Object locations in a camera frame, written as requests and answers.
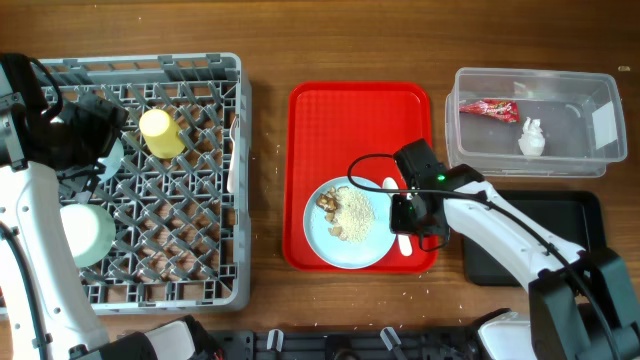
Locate yellow plastic cup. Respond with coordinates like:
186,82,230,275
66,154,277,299
139,109,185,159

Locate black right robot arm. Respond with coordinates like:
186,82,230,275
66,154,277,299
391,140,639,359

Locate white plastic fork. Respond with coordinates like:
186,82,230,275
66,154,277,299
226,116,239,194

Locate grey dishwasher rack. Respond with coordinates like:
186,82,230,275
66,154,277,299
39,52,251,315

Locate black plastic tray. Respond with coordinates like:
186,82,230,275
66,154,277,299
463,190,606,287

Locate red snack wrapper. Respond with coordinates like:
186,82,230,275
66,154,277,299
459,99,520,123

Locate white plastic spoon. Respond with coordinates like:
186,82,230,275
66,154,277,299
382,177,413,257

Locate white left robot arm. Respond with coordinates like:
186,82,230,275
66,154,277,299
1,53,211,359

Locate white napkin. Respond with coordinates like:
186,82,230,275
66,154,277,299
518,117,546,156

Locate black cable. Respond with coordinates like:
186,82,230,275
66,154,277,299
346,152,621,360

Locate food scraps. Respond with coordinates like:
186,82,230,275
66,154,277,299
315,186,375,243

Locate light blue bowl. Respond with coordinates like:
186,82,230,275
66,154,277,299
98,139,124,183

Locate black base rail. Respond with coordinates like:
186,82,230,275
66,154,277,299
209,327,486,360

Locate clear plastic bin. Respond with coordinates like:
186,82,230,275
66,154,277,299
445,67,628,178

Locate red plastic tray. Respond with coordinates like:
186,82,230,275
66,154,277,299
282,82,432,272

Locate mint green bowl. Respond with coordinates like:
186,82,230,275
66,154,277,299
60,204,116,268

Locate light blue plate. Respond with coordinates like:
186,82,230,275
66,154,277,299
303,176,396,270

